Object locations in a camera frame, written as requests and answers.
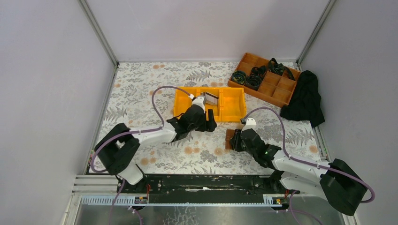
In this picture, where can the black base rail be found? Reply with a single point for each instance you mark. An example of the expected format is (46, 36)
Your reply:
(208, 189)

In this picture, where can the rolled tie green yellow pattern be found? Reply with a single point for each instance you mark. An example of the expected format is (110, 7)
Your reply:
(239, 77)

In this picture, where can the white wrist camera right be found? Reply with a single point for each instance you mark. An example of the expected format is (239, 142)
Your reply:
(249, 123)

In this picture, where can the brown leather card holder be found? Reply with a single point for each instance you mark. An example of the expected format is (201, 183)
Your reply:
(229, 145)

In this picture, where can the black cloth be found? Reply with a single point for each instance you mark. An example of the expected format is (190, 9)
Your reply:
(305, 103)

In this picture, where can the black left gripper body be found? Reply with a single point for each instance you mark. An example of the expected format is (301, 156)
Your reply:
(204, 119)

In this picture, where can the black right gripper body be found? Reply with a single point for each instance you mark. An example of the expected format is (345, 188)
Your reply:
(236, 142)

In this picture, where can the yellow plastic bin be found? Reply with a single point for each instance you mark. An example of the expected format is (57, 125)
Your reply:
(232, 105)
(182, 100)
(216, 108)

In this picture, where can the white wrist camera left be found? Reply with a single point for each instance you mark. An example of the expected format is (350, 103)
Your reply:
(199, 101)

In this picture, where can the rolled tie dark orange pattern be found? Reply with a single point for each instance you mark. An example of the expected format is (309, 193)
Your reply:
(259, 71)

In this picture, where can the loose dark floral tie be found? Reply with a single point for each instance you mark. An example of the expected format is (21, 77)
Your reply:
(279, 69)

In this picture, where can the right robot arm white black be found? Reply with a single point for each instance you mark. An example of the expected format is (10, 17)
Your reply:
(335, 182)

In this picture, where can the rolled tie dark brown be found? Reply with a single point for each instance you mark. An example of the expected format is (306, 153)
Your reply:
(253, 82)

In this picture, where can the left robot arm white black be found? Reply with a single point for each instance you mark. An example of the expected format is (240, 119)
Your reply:
(117, 149)

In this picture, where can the wooden compartment tray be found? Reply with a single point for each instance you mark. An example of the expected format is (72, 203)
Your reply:
(274, 89)

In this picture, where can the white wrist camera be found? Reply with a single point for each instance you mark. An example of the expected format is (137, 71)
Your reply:
(199, 101)
(249, 123)

